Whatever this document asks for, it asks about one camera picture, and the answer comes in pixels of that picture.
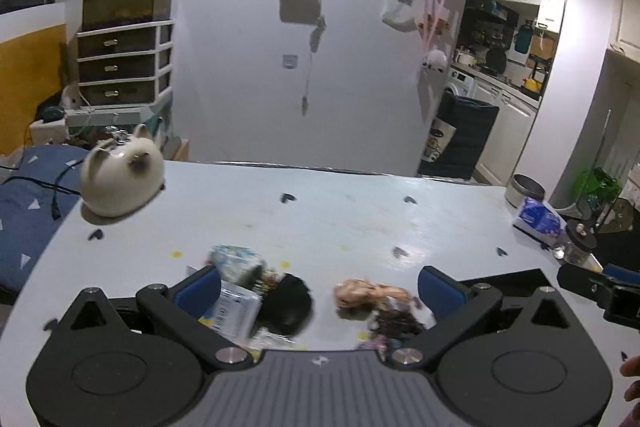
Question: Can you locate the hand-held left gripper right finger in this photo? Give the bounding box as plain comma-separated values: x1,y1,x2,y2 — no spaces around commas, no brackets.
390,266,581,368

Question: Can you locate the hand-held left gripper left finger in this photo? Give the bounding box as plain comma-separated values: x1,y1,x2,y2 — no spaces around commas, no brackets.
59,265,253,368

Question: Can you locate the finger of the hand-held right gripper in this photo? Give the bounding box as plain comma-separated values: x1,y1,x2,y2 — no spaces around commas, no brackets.
602,263,640,284
556,263,609,301

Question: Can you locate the white blue medicine packet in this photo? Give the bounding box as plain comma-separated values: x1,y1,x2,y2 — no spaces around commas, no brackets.
199,277,264,340

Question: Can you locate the black soft cloth item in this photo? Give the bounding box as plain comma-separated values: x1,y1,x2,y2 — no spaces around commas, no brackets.
256,273,314,336

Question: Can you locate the pink soft doll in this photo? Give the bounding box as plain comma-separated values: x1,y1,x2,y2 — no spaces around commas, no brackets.
333,278,417,309

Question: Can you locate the person's right hand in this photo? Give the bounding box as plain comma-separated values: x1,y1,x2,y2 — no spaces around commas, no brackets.
619,353,640,427

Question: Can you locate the glass jar with lid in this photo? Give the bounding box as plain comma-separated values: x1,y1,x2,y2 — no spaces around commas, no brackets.
564,222,599,264

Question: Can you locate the teal printed packet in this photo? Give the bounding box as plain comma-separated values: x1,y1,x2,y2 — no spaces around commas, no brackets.
206,245,269,289

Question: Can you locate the dark brown hair clump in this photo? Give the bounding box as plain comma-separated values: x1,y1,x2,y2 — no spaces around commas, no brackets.
369,306,427,340

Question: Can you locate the blue white tissue pack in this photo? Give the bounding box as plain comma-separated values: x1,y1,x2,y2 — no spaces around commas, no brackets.
512,197,567,244

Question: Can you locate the green plant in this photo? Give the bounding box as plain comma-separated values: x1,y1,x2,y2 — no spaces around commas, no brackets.
571,166,622,214

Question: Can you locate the round metal tin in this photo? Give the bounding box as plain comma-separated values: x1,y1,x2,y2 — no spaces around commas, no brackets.
504,174,546,208

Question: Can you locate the white cat plush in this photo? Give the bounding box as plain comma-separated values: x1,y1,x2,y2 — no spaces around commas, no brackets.
80,124,166,218

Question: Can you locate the black trash bin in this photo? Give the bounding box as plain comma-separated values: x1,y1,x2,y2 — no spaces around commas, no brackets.
419,92,501,181

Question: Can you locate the blue patterned bedding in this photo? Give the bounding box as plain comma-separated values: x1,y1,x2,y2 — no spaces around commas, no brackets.
0,144,90,294

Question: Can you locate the white washing machine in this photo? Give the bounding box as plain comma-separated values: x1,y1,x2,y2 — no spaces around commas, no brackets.
444,67,476,98

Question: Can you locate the small hanging white plush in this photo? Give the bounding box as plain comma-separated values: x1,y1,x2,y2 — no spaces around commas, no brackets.
422,49,447,74

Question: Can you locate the black frying pan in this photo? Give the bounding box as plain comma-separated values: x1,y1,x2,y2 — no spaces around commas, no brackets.
484,47,509,73

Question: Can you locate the white drawer cabinet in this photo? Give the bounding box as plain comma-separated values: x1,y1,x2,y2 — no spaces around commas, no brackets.
75,20,175,108

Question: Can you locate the blue gas bottle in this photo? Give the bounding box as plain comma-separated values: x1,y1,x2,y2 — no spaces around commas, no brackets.
514,21,534,56

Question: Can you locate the white plastic bag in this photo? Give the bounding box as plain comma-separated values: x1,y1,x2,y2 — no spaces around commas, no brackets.
382,0,422,31

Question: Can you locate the black cable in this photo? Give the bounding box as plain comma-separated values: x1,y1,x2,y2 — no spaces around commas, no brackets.
0,156,84,221

